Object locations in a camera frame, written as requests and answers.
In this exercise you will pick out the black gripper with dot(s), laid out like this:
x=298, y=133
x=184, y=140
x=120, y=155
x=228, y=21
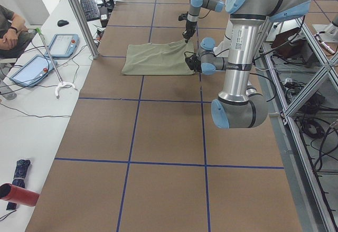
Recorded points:
x=194, y=64
x=189, y=27

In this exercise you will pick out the olive green long-sleeve shirt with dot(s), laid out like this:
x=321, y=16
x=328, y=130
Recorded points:
x=152, y=59

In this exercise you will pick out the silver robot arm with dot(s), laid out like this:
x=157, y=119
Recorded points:
x=212, y=5
x=239, y=104

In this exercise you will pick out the black computer keyboard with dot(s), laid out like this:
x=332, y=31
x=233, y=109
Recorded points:
x=90, y=10

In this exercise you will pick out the upper blue teach pendant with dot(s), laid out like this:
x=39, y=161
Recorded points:
x=63, y=46

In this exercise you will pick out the blue teach pendant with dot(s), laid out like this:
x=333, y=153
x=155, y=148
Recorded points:
x=33, y=71
x=63, y=46

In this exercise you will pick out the black computer mouse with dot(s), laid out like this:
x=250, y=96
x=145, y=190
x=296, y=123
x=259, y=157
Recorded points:
x=62, y=23

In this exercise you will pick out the lower blue teach pendant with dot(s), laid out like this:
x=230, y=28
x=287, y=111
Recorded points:
x=33, y=71

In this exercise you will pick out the seated person in grey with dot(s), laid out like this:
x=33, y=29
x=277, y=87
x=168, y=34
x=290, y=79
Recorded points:
x=15, y=36

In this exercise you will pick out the dark blue folded umbrella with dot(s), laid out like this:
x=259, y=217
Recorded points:
x=18, y=178

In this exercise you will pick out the red cylindrical bottle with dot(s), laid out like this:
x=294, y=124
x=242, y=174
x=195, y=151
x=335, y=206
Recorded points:
x=18, y=195

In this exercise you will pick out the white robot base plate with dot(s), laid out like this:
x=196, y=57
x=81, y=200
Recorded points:
x=225, y=44

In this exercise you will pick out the grey aluminium post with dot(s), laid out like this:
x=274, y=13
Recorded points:
x=80, y=17

